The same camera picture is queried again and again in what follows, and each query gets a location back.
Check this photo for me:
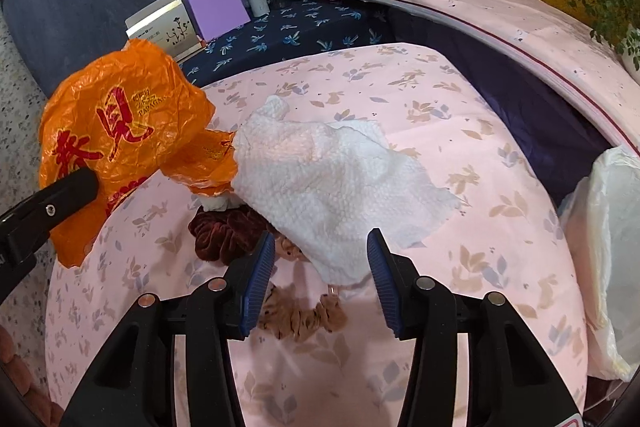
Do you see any round bin white liner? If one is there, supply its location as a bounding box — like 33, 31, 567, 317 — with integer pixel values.
560, 146, 639, 381

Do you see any pale pink printed table cover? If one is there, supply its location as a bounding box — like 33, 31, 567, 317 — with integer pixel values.
362, 0, 640, 150

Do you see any white gold gift box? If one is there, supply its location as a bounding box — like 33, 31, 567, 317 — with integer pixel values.
125, 0, 203, 63

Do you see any navy floral cloth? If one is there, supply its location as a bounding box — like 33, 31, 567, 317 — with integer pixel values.
180, 0, 393, 88

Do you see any dark red velvet scrunchie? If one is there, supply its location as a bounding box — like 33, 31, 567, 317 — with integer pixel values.
188, 205, 274, 265

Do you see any orange plastic bag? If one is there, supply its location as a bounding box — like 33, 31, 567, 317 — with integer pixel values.
39, 39, 215, 268
160, 129, 238, 197

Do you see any small crumpled white tissue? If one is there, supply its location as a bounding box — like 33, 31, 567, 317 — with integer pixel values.
198, 192, 245, 212

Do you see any white paper towel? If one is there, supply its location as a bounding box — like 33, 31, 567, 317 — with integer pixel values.
232, 95, 460, 286

